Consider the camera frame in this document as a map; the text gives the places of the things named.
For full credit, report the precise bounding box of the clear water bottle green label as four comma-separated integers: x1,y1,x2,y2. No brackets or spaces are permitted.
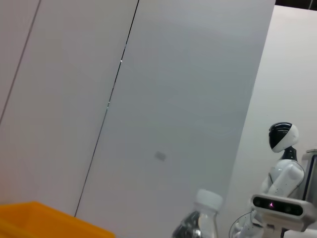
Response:
172,189,224,238

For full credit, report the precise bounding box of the white black humanoid robot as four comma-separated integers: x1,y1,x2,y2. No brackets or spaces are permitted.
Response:
229,121,306,238

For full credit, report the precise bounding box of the yellow plastic bin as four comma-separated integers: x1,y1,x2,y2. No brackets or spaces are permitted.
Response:
0,201,116,238

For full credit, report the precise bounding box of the grey framed blue panel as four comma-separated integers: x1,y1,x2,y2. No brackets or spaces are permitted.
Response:
302,148,317,202

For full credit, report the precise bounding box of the grey depth camera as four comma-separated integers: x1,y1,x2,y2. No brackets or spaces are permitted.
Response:
251,193,317,233

